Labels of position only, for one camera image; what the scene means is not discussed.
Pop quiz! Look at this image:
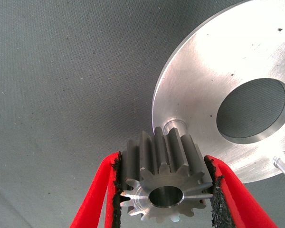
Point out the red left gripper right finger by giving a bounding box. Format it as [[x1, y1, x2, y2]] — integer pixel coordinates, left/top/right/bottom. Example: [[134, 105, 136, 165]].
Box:
[[204, 154, 280, 228]]

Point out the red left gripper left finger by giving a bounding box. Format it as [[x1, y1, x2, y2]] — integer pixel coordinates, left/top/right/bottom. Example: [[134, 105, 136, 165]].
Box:
[[69, 151, 123, 228]]

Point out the small steel planetary gear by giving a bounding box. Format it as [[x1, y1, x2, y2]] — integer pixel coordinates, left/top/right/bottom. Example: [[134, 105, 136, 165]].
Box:
[[120, 126, 214, 223]]

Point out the round metal carrier plate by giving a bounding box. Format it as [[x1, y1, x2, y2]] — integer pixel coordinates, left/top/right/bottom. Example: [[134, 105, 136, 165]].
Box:
[[151, 0, 285, 185]]

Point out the dark grey table cloth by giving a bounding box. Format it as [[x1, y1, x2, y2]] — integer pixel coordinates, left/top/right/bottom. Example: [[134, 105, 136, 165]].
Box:
[[0, 0, 285, 228]]

